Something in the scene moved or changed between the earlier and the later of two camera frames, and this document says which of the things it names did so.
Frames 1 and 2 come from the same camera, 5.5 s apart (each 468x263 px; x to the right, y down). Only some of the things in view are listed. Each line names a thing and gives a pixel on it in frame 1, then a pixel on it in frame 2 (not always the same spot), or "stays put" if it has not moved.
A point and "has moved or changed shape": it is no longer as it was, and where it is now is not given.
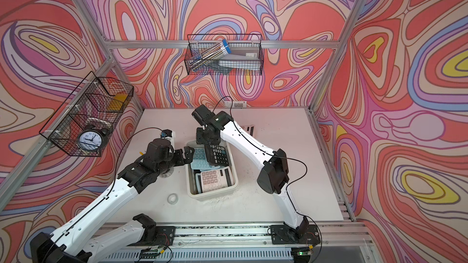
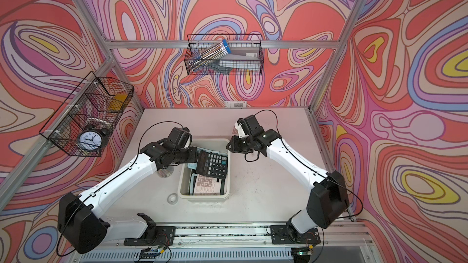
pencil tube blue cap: [210, 55] stays put
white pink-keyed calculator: [216, 178] has moved or changed shape
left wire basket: [83, 124] stays put
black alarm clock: [92, 139] stays put
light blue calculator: [200, 161] has moved or changed shape
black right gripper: [200, 140] to [235, 145]
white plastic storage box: [212, 172] has moved or changed shape
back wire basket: [224, 54] stays put
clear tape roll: [173, 199] stays put
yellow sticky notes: [116, 103] stays put
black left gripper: [180, 159] stays put
